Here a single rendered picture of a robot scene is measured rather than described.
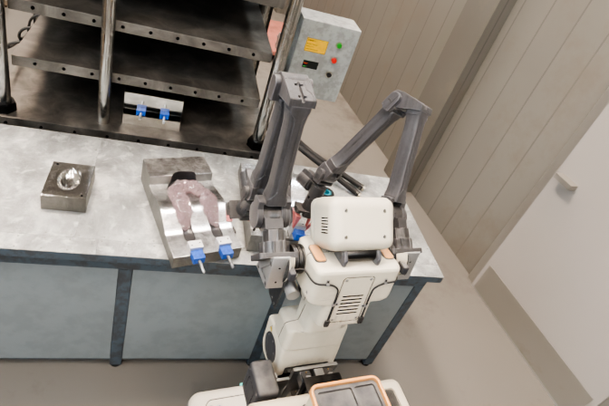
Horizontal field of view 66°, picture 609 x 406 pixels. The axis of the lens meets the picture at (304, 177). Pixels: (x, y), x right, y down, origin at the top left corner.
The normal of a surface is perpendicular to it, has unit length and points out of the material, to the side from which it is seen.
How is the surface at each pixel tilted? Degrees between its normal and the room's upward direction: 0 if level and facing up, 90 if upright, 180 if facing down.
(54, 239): 0
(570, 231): 90
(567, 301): 90
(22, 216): 0
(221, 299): 90
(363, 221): 48
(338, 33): 90
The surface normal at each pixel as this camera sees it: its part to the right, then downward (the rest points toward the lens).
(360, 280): 0.34, 0.52
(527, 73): -0.91, -0.04
